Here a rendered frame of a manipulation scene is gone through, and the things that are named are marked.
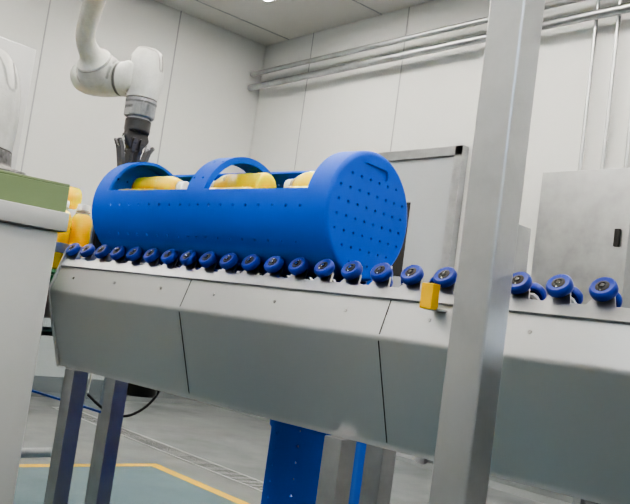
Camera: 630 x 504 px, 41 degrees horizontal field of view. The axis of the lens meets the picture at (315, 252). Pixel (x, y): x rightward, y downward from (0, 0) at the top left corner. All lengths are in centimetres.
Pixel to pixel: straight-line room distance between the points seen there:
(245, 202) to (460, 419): 86
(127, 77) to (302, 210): 92
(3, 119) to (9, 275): 32
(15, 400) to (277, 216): 65
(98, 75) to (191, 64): 513
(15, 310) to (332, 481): 71
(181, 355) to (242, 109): 598
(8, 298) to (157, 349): 50
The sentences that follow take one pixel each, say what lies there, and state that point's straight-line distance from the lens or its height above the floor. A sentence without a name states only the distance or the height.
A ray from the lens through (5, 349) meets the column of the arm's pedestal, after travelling 175.
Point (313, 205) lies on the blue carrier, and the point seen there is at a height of 109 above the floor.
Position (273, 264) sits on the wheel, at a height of 96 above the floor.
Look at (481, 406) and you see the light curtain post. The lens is 121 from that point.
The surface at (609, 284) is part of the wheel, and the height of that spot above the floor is 97.
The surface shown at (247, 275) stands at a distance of 188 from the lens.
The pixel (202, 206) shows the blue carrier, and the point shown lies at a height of 108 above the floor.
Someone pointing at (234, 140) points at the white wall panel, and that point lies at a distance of 781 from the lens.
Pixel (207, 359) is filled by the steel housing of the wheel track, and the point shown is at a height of 73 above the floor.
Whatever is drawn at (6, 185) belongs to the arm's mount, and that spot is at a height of 103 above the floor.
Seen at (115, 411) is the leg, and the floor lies 52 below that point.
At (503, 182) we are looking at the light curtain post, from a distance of 122.
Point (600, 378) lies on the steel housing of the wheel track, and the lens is 136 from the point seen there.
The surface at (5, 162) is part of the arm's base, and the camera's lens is 183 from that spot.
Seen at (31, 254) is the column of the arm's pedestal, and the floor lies 90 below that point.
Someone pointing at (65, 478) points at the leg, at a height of 33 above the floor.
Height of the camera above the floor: 84
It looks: 5 degrees up
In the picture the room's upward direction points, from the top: 8 degrees clockwise
